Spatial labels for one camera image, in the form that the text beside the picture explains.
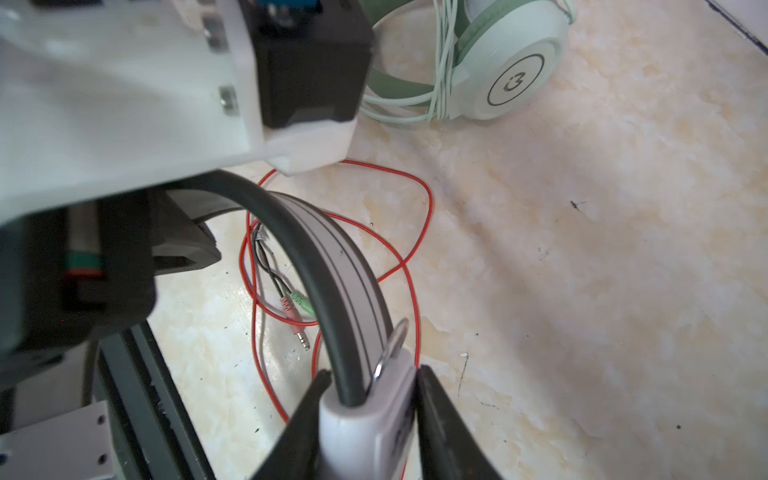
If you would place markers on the white black headphones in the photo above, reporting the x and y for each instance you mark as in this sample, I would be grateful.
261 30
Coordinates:
366 416

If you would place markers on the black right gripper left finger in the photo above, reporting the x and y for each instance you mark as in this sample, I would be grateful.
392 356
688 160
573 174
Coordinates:
296 453

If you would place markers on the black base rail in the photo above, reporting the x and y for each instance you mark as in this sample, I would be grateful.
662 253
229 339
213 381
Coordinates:
153 435

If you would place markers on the mint green headphones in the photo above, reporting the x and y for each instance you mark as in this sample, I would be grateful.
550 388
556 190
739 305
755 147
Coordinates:
490 58

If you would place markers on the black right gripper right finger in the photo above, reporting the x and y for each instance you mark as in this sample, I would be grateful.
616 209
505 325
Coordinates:
447 448

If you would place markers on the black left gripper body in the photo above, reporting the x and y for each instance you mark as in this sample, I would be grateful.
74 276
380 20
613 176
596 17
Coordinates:
81 273

